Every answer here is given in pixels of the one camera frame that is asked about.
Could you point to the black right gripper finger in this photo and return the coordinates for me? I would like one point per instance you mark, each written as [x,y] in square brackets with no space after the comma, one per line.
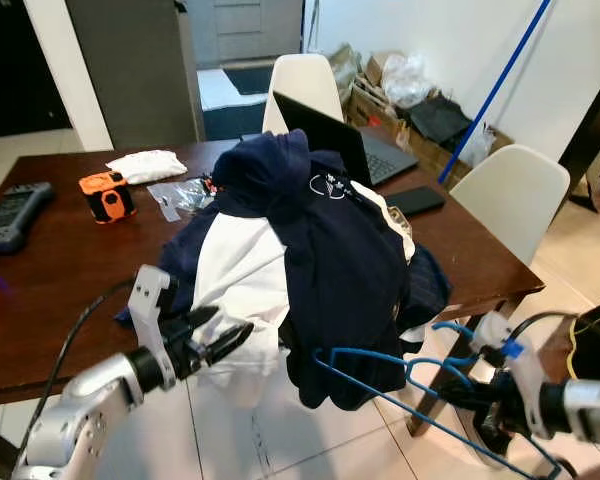
[445,379]
[458,401]

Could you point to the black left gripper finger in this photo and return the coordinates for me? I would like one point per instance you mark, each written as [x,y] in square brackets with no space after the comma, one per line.
[202,320]
[230,342]

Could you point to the blue plastic hanger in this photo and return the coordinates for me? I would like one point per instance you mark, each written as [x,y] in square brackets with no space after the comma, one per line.
[380,352]
[452,327]

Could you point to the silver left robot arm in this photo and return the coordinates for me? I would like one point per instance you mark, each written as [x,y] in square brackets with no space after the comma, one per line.
[80,410]

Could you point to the white navy-sleeved shirt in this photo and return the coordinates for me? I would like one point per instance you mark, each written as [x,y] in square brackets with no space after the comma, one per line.
[240,285]

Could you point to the black bag with yellow trim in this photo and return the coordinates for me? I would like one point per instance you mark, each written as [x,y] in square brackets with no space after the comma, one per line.
[595,340]

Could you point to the clear plastic bag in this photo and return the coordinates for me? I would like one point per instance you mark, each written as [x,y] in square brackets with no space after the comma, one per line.
[180,195]

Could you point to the dark wooden dining table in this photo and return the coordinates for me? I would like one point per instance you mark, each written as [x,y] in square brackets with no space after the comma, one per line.
[70,290]

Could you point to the navy sweater with white logo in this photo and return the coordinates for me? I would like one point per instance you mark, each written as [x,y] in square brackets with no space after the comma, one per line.
[330,250]

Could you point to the orange and black device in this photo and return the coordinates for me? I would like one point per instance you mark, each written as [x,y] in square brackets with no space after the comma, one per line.
[105,195]

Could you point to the white cloth pouch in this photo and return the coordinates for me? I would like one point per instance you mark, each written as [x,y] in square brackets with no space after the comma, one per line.
[145,165]

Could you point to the black smartphone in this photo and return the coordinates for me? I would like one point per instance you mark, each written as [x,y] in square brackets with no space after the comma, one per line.
[415,200]

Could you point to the white plastic chair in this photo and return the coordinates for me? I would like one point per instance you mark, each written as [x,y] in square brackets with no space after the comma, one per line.
[305,85]
[510,195]

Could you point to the dark grey handheld controller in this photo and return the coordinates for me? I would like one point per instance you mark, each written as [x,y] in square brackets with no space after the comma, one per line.
[15,215]

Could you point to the black laptop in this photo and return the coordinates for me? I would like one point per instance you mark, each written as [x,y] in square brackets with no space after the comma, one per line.
[320,130]

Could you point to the black plastic bag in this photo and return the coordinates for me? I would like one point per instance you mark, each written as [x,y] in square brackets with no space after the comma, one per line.
[440,120]

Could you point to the large cardboard box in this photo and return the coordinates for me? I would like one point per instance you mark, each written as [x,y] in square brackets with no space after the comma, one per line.
[375,105]

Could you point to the blue pole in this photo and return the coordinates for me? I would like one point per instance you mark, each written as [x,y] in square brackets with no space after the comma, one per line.
[495,92]

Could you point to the white plastic bag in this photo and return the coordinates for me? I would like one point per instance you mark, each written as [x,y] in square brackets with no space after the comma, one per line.
[405,80]

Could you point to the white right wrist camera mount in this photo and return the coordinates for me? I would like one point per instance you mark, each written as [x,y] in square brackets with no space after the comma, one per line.
[515,365]

